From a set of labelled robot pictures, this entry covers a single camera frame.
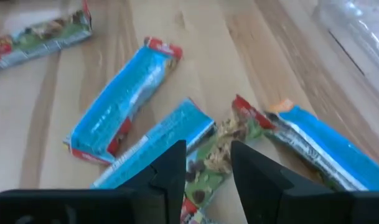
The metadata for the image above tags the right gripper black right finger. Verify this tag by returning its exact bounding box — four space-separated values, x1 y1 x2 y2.
231 139 345 224

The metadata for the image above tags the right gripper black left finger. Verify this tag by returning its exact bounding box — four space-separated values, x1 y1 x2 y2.
119 139 187 224

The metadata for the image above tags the blue white-label granola bar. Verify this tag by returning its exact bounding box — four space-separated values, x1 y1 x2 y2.
90 98 217 190

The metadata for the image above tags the blue orange-trim granola bar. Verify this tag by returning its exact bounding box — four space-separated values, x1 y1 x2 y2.
265 98 379 192

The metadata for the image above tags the blue red-trim granola bar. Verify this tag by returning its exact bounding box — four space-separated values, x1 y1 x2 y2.
63 36 184 166

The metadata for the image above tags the clear plastic bin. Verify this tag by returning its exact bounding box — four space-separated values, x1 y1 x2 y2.
313 0 379 103

